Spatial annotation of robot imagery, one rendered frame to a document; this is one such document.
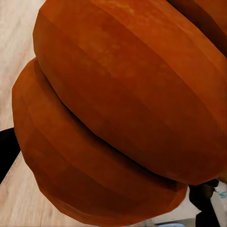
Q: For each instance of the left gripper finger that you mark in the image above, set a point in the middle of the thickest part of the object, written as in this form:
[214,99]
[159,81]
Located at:
[9,150]

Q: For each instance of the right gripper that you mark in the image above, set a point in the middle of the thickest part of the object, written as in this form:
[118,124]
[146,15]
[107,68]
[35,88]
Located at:
[204,187]

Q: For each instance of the pumpkin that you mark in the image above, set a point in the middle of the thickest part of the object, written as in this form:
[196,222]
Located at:
[124,105]

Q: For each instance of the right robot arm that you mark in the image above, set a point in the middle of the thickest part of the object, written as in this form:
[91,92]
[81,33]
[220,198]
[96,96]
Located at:
[206,199]

